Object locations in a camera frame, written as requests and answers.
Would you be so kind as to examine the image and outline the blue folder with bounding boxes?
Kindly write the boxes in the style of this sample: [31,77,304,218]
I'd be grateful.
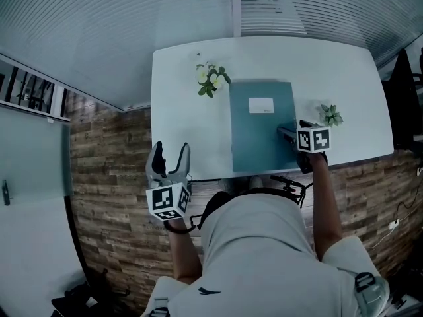
[229,81,301,173]

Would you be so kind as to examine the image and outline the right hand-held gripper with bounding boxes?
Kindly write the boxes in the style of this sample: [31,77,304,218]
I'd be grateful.
[276,120,332,174]

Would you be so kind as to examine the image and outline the black wrist strap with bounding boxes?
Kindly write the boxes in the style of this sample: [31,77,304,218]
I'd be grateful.
[163,212,203,234]

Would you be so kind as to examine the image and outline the dark door handle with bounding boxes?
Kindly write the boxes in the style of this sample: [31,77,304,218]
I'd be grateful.
[1,179,11,207]

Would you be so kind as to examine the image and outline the white flowering plant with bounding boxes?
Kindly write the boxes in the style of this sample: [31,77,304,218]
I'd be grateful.
[195,61,232,99]

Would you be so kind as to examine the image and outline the small green succulent plant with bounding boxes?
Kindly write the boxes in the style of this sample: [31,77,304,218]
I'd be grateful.
[319,104,344,128]

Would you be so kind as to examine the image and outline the person's grey shoes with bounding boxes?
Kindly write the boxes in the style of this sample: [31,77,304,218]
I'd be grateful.
[218,175,264,194]

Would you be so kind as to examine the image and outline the person's left forearm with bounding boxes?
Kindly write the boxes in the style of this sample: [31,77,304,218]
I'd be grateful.
[167,222,203,284]

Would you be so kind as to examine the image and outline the grey strap buckle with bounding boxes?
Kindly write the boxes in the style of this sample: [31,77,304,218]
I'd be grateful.
[354,271,377,293]

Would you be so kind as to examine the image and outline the grey window post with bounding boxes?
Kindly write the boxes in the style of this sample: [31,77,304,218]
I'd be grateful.
[230,0,243,38]

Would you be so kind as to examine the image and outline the person's black trousers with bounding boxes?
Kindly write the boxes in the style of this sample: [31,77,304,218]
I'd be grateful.
[199,190,233,231]

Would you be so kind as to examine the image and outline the person's light grey shirt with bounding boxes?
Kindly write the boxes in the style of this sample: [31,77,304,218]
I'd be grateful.
[141,192,391,317]

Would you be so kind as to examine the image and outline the person's right forearm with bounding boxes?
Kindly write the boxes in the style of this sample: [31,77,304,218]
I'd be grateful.
[309,153,343,262]

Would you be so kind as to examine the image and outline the frosted glass door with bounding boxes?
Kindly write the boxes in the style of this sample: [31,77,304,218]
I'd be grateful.
[0,105,74,198]

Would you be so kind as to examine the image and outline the black cabled device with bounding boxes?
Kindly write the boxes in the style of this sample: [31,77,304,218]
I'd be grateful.
[270,174,314,208]

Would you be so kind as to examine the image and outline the thin floor cable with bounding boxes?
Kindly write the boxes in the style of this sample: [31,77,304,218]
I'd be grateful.
[363,163,423,251]

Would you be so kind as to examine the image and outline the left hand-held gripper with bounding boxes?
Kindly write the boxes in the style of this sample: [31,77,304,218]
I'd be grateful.
[145,140,193,223]

